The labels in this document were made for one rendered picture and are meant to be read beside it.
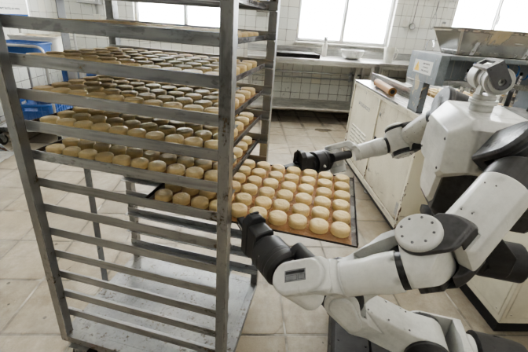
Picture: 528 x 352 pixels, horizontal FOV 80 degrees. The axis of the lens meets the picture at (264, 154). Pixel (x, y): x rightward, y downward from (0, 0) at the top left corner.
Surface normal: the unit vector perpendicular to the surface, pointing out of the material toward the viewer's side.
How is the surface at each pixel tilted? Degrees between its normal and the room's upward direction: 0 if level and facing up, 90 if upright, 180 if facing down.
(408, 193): 90
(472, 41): 115
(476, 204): 34
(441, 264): 80
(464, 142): 86
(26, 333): 0
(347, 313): 90
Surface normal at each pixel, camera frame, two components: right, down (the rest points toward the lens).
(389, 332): -0.23, 0.36
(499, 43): 0.00, 0.74
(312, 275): -0.52, -0.58
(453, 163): -0.84, 0.07
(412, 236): -0.49, -0.74
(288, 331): 0.07, -0.92
